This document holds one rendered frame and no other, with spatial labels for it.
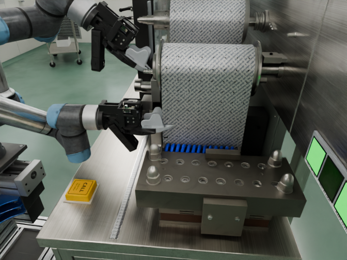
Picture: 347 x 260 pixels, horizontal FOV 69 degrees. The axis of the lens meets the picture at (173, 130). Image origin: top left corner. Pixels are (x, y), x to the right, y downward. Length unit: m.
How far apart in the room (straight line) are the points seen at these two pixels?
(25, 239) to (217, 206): 1.32
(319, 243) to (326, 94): 1.56
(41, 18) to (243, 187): 0.66
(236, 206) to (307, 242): 1.39
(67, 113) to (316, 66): 0.62
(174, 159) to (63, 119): 0.33
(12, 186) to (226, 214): 0.89
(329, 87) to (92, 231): 0.63
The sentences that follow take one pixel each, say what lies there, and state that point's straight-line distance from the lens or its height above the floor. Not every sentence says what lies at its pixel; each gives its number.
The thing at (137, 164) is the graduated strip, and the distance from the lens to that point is 0.90.
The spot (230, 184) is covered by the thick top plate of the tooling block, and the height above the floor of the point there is 1.03.
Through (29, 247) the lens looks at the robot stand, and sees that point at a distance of 1.70.
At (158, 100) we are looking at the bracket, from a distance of 0.78.
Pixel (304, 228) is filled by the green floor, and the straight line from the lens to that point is 2.04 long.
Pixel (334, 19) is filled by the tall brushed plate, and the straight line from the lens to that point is 0.54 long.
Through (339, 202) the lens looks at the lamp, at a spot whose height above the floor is 1.17.
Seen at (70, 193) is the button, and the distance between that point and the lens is 0.81.
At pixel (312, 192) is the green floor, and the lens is 2.33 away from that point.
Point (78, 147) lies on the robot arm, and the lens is 0.82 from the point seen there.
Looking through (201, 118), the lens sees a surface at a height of 1.12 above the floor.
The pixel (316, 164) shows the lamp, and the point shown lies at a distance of 0.53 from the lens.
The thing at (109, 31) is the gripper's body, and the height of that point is 1.35.
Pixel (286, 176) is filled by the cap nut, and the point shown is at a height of 1.07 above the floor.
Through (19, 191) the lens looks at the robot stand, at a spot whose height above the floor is 0.71.
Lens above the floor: 1.47
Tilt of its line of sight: 32 degrees down
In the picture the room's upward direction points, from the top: straight up
